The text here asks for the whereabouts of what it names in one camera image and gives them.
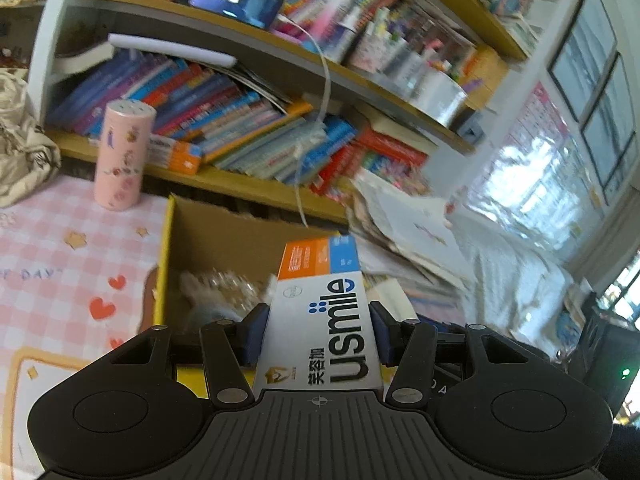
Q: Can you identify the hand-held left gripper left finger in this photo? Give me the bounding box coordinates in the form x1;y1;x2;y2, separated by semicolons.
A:
107;302;271;408

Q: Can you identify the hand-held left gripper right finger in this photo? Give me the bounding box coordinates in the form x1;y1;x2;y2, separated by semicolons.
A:
369;301;533;407

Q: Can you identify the white orange toothpaste box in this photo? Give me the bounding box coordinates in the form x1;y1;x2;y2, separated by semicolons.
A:
251;235;386;397

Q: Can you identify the yellow cardboard box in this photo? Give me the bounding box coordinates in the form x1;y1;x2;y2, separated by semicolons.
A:
152;193;398;402

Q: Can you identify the white pen container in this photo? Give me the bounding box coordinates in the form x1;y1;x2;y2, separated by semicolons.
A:
410;67;468;128

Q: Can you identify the stack of papers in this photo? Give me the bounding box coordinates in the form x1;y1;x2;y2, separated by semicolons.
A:
345;167;481;306

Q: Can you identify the black box with green light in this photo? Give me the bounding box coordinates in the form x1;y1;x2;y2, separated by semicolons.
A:
565;305;640;426

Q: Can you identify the stack of red thick books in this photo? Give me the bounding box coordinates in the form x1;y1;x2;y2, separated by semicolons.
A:
310;127;431;201

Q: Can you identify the silver foil sheet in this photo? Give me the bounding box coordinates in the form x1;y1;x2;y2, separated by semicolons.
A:
450;135;601;271

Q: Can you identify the pink checked tablecloth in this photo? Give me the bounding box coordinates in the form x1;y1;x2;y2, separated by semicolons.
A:
0;177;171;480

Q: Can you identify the row of thin colourful books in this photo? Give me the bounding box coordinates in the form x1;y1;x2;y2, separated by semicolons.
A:
47;52;361;186

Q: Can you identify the pink patterned cylinder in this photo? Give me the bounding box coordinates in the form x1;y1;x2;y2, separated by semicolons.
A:
95;100;157;209

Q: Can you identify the clear pen holder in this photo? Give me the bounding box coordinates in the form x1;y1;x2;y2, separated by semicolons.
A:
347;10;476;78

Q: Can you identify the beige hoodie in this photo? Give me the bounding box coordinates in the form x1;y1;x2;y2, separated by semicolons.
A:
0;69;62;208

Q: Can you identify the white rolled paper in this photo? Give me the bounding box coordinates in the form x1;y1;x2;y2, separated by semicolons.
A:
107;33;238;68

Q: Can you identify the white pink spray bottle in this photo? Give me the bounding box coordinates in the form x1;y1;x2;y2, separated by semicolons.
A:
315;0;361;61

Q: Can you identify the thick white-paged book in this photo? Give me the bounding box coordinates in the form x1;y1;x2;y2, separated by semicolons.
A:
52;42;116;73

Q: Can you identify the blue-edged smartphone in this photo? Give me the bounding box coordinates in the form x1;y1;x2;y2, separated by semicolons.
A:
190;0;283;30

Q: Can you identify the white wooden bookshelf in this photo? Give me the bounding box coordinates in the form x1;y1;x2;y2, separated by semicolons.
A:
25;0;576;226

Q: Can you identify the black framed window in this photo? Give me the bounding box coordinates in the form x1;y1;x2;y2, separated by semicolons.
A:
547;0;640;207

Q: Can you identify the white charging cable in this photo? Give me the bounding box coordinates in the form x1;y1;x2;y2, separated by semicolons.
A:
280;15;333;228

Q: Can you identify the alphabet wall poster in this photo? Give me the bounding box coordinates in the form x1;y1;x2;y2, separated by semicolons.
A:
500;82;571;171

